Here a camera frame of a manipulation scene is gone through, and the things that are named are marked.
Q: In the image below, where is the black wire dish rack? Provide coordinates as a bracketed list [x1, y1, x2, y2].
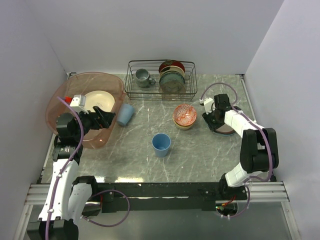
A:
[124, 59, 198, 101]

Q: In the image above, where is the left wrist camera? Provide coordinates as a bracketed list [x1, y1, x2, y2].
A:
[64, 94, 89, 114]

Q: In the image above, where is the cream white bear plate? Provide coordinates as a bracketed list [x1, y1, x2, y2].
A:
[85, 90, 115, 112]

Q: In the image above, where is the red-rimmed cream plate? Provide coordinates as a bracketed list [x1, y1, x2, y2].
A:
[215, 124, 235, 135]

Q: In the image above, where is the pink transparent plastic bin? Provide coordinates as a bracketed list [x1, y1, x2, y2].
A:
[45, 72, 126, 134]

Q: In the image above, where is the red patterned bowl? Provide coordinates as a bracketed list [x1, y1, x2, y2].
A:
[173, 103, 197, 126]

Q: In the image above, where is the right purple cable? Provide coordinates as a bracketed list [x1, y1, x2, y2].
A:
[201, 82, 275, 220]

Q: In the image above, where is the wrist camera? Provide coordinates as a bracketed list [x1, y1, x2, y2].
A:
[64, 94, 89, 114]
[199, 97, 215, 115]

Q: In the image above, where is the light blue cup lying down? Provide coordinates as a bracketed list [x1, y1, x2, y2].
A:
[116, 103, 135, 126]

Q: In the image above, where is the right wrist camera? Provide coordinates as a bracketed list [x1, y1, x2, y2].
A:
[199, 97, 215, 115]

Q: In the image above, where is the cream yellow plate in rack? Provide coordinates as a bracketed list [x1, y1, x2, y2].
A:
[159, 66, 185, 78]

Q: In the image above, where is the blue upright plastic cup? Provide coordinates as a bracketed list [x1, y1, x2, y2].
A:
[151, 133, 171, 158]

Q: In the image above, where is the clear glass plate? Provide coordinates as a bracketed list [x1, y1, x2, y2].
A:
[159, 79, 187, 99]

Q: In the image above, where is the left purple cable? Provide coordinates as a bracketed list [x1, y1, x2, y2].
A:
[44, 96, 131, 240]

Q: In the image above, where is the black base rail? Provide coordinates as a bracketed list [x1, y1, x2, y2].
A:
[89, 182, 248, 213]

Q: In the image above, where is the purple cable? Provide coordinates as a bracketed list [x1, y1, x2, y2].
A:
[201, 82, 275, 220]
[44, 96, 131, 240]

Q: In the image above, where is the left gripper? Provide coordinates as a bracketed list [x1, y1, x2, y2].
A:
[73, 105, 115, 140]

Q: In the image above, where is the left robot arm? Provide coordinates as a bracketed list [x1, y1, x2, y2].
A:
[27, 106, 116, 240]

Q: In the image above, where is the aluminium frame rail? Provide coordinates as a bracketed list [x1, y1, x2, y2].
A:
[13, 181, 297, 240]

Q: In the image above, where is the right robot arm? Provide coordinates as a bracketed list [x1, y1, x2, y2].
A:
[199, 94, 279, 200]

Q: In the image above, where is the red floral plate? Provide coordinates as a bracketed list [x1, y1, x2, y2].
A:
[158, 60, 186, 73]

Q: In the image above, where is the blue bottom plate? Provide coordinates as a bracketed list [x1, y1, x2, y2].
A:
[213, 130, 236, 137]

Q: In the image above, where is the grey-green ceramic mug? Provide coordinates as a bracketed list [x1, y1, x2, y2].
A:
[134, 68, 156, 88]

